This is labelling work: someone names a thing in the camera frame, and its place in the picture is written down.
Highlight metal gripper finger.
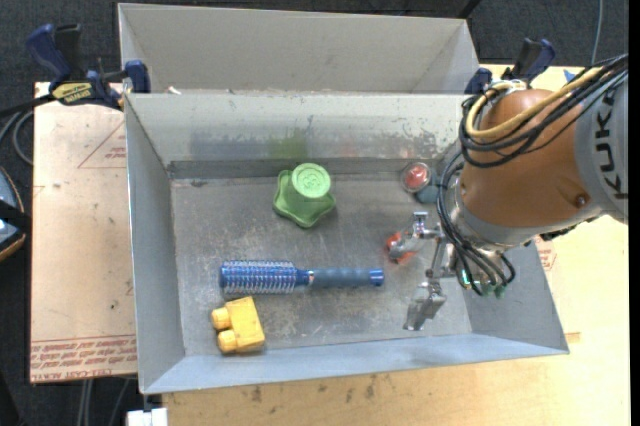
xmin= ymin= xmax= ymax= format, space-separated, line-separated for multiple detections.
xmin=388 ymin=211 xmax=443 ymax=262
xmin=402 ymin=281 xmax=448 ymax=332

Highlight small orange toy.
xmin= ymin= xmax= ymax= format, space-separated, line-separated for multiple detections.
xmin=383 ymin=230 xmax=420 ymax=267

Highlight red and grey round toy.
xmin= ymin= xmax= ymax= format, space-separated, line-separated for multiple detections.
xmin=401 ymin=161 xmax=442 ymax=205

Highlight green star-shaped cup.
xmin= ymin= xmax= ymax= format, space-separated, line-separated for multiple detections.
xmin=272 ymin=162 xmax=337 ymax=230

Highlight grey metal bin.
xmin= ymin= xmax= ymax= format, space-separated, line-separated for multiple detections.
xmin=117 ymin=2 xmax=570 ymax=395

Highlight blue hairbrush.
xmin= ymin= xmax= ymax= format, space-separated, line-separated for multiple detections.
xmin=218 ymin=259 xmax=386 ymax=297

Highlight yellow toy building block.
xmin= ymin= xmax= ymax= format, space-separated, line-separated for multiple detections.
xmin=209 ymin=295 xmax=267 ymax=356

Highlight brown cardboard board red print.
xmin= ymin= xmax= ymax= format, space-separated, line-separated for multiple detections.
xmin=29 ymin=81 xmax=583 ymax=385

